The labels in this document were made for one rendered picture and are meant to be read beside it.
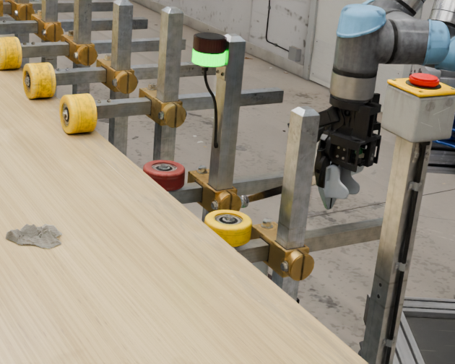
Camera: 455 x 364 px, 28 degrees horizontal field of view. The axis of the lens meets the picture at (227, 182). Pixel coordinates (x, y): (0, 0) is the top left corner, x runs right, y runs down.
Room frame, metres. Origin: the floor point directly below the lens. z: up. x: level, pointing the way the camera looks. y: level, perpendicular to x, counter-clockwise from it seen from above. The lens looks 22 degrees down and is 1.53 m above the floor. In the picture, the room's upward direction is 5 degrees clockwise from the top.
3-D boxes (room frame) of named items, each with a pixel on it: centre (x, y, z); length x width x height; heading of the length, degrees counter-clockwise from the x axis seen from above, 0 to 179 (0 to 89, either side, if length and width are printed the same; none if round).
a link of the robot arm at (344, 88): (1.50, -0.20, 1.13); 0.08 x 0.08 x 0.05
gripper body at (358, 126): (1.49, -0.20, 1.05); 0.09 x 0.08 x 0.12; 51
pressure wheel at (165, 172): (1.61, 0.12, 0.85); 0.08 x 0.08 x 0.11
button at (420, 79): (1.19, -0.25, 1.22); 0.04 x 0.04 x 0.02
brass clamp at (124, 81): (2.07, 0.28, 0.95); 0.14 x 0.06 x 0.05; 31
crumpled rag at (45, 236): (1.27, 0.29, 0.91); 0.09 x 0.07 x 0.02; 88
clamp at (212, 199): (1.64, 0.03, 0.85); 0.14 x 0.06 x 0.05; 31
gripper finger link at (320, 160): (1.49, -0.17, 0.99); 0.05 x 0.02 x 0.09; 141
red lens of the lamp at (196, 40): (1.60, 0.05, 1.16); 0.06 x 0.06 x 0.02
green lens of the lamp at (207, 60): (1.60, 0.05, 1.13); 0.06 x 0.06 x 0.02
